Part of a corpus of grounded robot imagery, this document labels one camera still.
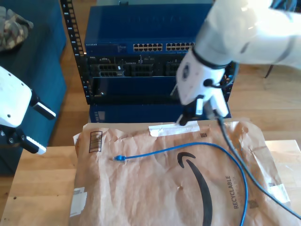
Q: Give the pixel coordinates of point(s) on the blue-grey jacket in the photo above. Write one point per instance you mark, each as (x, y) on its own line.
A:
(282, 4)

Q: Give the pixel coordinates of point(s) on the black rack shelf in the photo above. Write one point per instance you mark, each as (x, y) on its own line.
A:
(141, 100)

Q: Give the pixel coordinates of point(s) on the camouflage cloth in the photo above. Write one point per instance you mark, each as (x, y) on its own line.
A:
(11, 30)

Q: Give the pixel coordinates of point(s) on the black rack server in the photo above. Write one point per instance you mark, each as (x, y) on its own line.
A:
(131, 60)

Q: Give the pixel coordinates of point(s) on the blue sofa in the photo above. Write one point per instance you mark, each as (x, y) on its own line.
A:
(47, 58)

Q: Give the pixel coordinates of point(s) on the black rack frame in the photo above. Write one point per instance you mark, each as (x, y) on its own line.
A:
(82, 77)

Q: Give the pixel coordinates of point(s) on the brown paper mailer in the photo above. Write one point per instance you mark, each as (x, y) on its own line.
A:
(141, 183)

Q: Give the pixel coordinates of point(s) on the blue network switch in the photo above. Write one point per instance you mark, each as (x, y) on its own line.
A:
(141, 26)

